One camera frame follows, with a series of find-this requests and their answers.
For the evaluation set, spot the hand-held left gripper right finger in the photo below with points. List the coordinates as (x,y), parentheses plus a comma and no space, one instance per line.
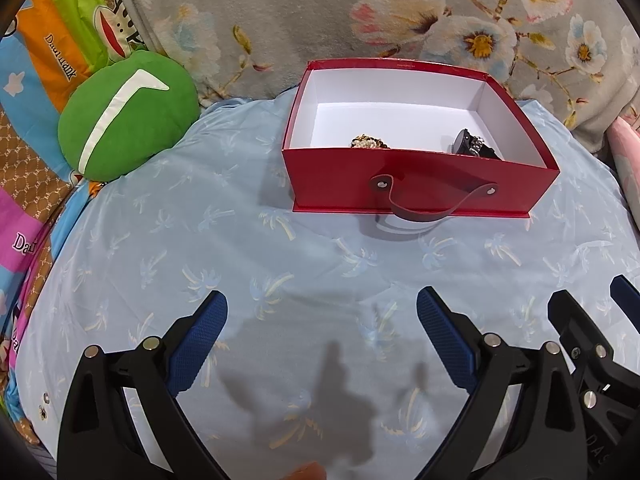
(445,340)

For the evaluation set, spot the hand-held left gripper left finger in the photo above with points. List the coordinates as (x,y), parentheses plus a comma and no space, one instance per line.
(200,345)

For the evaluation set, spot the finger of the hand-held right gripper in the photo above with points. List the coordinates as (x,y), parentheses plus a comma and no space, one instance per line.
(625,296)
(570,320)

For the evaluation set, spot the red cardboard box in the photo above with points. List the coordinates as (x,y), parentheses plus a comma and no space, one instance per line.
(425,180)

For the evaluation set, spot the silver wristwatch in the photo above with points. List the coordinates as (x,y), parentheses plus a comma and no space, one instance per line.
(472,147)

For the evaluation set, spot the person's left hand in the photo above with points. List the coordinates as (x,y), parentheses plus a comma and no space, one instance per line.
(309,472)

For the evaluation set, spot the light blue palm-print cloth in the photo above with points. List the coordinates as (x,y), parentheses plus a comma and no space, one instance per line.
(250,240)

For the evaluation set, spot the pink pillow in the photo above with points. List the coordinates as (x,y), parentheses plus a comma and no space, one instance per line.
(627,160)

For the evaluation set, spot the green round pillow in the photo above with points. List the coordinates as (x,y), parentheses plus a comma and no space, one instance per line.
(150,120)

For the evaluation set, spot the colourful cartoon printed sheet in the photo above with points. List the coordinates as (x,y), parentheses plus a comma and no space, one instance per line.
(35,95)

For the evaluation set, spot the grey floral blanket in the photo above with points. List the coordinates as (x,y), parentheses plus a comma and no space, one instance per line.
(300,20)

